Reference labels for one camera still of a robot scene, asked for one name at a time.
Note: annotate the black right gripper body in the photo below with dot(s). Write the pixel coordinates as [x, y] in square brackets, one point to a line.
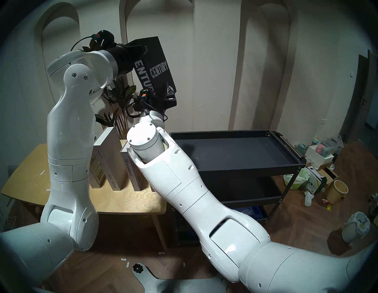
[161, 105]

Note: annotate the clear plastic storage container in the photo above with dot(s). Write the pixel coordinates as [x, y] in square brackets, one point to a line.
[329, 147]

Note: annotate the white spray bottle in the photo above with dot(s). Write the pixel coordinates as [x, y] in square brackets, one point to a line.
[308, 200]

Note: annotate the grey iaura book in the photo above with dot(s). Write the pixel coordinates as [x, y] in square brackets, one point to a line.
[97, 174]

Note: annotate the grey metal robot base plate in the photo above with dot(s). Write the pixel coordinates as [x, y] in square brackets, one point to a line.
[177, 285]

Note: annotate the large grey SPECIAL ISSUE book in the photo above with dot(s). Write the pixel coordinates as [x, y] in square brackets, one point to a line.
[113, 159]

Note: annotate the tall green potted plant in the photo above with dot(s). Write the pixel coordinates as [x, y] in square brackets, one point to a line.
[121, 94]

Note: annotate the yellow plastic bucket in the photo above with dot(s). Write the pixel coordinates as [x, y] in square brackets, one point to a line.
[336, 193]

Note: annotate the teal mug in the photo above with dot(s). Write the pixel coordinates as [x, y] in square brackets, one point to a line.
[301, 149]

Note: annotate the white trash bin with bag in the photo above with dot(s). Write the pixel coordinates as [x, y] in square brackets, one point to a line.
[355, 227]

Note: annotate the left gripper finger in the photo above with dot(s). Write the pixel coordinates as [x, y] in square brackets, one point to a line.
[140, 50]

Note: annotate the brown cardboard box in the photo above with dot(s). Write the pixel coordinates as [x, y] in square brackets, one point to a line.
[329, 174]

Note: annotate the white cardboard box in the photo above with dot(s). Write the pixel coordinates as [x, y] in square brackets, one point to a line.
[317, 156]

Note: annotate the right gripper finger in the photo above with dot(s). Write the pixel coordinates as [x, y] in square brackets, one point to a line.
[172, 95]

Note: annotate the small red yellow item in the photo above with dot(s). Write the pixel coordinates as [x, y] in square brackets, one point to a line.
[327, 203]

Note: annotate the grey Discontent book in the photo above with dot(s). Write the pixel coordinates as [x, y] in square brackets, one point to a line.
[134, 174]

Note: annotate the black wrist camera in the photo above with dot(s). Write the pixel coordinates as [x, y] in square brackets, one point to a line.
[103, 37]
[146, 94]

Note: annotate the black star knob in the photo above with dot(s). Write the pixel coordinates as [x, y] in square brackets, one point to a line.
[137, 268]

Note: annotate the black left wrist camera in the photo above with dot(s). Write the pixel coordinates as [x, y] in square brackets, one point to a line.
[103, 37]

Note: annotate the blue bin with clear bag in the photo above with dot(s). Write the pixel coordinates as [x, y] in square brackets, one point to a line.
[251, 212]

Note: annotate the black CENTURY book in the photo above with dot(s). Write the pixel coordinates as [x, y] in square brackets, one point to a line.
[159, 59]

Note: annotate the green and white carton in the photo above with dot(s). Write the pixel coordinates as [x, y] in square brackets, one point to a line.
[316, 180]

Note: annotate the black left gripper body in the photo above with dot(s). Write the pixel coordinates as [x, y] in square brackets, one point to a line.
[124, 57]

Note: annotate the black metal shelf cart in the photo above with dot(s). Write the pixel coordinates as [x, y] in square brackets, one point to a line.
[236, 153]

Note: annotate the dark grey door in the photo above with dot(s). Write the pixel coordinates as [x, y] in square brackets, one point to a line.
[358, 97]

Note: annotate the green plastic bag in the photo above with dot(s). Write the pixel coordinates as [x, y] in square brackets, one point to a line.
[296, 178]

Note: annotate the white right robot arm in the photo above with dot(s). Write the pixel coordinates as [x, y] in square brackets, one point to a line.
[192, 192]

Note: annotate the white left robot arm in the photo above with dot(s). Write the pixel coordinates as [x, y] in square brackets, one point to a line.
[71, 118]

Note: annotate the light wooden display table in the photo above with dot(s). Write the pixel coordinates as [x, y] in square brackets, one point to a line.
[127, 203]

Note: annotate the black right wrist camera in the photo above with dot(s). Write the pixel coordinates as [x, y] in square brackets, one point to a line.
[146, 94]

